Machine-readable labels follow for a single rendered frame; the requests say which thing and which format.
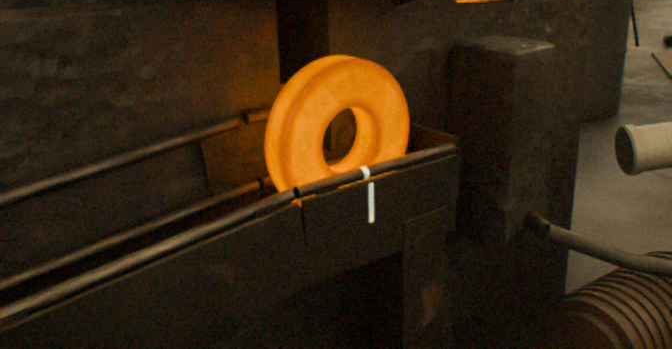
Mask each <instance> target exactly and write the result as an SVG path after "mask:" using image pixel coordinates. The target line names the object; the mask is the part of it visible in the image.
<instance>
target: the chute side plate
mask: <svg viewBox="0 0 672 349"><path fill-rule="evenodd" d="M457 158H458V155H457V154H450V155H447V156H443V158H439V159H436V160H433V161H429V162H426V163H422V164H419V165H415V166H411V167H408V168H405V169H401V170H398V171H395V172H390V173H387V174H384V175H380V176H377V177H374V178H370V179H366V180H363V181H359V183H356V184H353V185H349V186H346V187H343V188H338V189H335V190H332V191H329V192H325V193H322V194H317V195H314V196H311V197H307V198H304V199H301V209H302V220H301V213H300V206H299V203H298V202H292V203H290V204H287V205H285V206H283V208H280V209H278V210H276V211H274V212H271V213H269V214H266V215H263V216H261V217H259V218H256V219H254V220H251V221H249V222H247V223H243V224H241V225H239V226H236V227H234V228H232V229H229V230H227V232H225V233H222V234H220V235H217V236H214V237H212V238H210V239H207V240H205V241H203V242H200V243H198V244H195V245H192V246H190V247H188V248H185V249H183V250H181V251H178V252H176V253H174V254H170V256H168V257H166V258H163V259H161V260H159V261H156V262H154V263H152V264H148V265H146V266H144V267H141V268H139V269H137V270H134V271H132V272H130V273H127V274H124V275H121V276H119V278H117V279H114V280H112V281H110V282H107V283H105V284H102V285H99V286H97V287H95V288H92V289H90V290H88V291H85V292H83V293H80V294H77V295H75V296H73V297H70V298H68V300H66V301H63V302H61V303H58V304H55V305H53V306H51V307H48V308H46V309H44V310H41V311H38V312H36V313H33V314H31V315H29V316H27V317H24V318H22V319H20V321H16V322H14V323H12V324H9V325H7V326H5V327H2V328H0V349H186V348H188V347H190V346H192V345H194V344H196V343H199V342H201V341H203V340H205V339H207V338H209V337H211V336H213V335H215V334H217V333H219V332H222V331H224V330H226V329H228V328H230V326H232V325H234V324H235V323H237V322H239V321H241V320H243V319H246V318H248V317H250V316H252V315H254V314H256V313H258V312H260V311H262V310H264V309H266V308H268V307H271V306H273V305H275V303H277V302H279V301H281V300H283V299H285V298H286V297H288V296H290V295H292V294H295V293H297V292H299V291H301V290H303V289H305V288H307V287H309V286H312V285H314V284H317V283H320V282H323V280H325V279H328V278H331V277H333V276H336V275H338V274H341V273H345V272H347V271H350V270H352V269H355V268H358V267H360V266H363V265H365V264H369V263H372V262H374V261H377V260H379V259H382V258H385V257H387V255H390V254H393V253H396V252H398V251H401V250H403V223H404V221H407V220H409V219H412V218H415V217H419V216H422V215H424V214H427V213H430V212H433V211H436V210H439V209H442V208H446V209H447V215H446V234H447V233H450V232H452V230H455V216H456V187H457ZM371 183H374V222H371V223H369V184H371Z"/></svg>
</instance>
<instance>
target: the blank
mask: <svg viewBox="0 0 672 349"><path fill-rule="evenodd" d="M348 107H350V109H351V110H352V111H353V113H354V115H355V118H356V123H357V132H356V139H355V142H354V145H353V147H352V149H351V150H350V152H349V153H348V155H347V156H346V158H345V159H344V160H343V161H340V162H339V163H337V164H335V165H333V166H328V165H327V164H326V162H325V160H324V155H323V138H324V135H325V131H326V128H327V126H328V124H329V123H330V121H331V120H332V119H333V117H334V116H335V115H336V114H338V113H339V112H340V111H343V110H345V109H348ZM408 134H409V116H408V109H407V103H406V100H405V97H404V94H403V92H402V89H401V88H400V86H399V84H398V82H397V80H396V79H395V78H394V76H393V75H391V74H390V73H389V72H388V71H387V70H386V69H384V68H383V67H381V66H380V65H378V64H376V63H374V62H371V61H366V60H362V59H357V57H353V56H348V55H330V56H326V57H322V59H320V60H316V61H314V62H312V63H310V64H308V65H307V66H305V67H304V68H302V69H301V70H300V71H298V72H297V73H296V74H295V75H294V76H292V77H291V78H290V79H289V80H288V81H287V84H286V85H285V86H284V87H283V89H282V90H281V92H280V93H279V95H278V97H277V99H276V101H275V103H274V105H273V107H272V111H271V113H270V116H269V120H267V124H266V129H265V138H264V152H265V161H266V166H267V169H269V172H270V175H271V177H272V179H273V181H274V184H275V186H276V188H277V189H278V190H279V192H282V191H284V190H287V189H291V191H292V189H294V187H296V186H299V185H303V184H306V183H310V181H314V180H317V179H322V178H325V177H329V176H332V175H336V174H339V173H344V172H347V171H351V170H354V169H357V168H360V167H363V166H364V167H365V166H369V165H373V164H376V163H380V162H383V161H387V160H390V159H395V158H398V156H402V155H404V154H405V151H406V147H407V141H408Z"/></svg>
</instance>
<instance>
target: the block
mask: <svg viewBox="0 0 672 349"><path fill-rule="evenodd" d="M559 62H560V50H559V47H556V46H555V45H553V44H551V43H547V42H541V41H533V40H527V39H520V38H513V36H510V37H506V35H499V34H494V35H488V37H481V38H476V39H470V40H463V41H460V42H458V43H456V44H455V45H454V47H453V50H452V73H451V106H450V135H452V136H455V137H458V138H460V148H461V151H462V158H461V162H460V164H459V180H458V198H457V199H456V216H455V230H453V232H455V233H458V234H460V235H462V236H464V237H467V238H469V239H472V240H474V241H476V242H478V243H480V244H482V245H485V246H487V247H490V248H492V249H494V250H496V251H499V252H510V251H513V250H515V249H518V248H520V247H522V246H524V245H527V244H529V243H531V242H534V241H537V240H539V239H540V238H539V237H538V236H536V235H534V234H533V233H532V232H531V231H530V229H528V228H527V227H526V226H525V225H524V222H523V220H524V217H525V214H527V213H528V212H529V211H532V212H536V213H537V214H539V215H540V216H541V217H542V218H544V219H545V220H546V213H547V200H548V188H549V175H550V163H551V150H552V138H553V125H554V113H555V100H556V87H557V74H559Z"/></svg>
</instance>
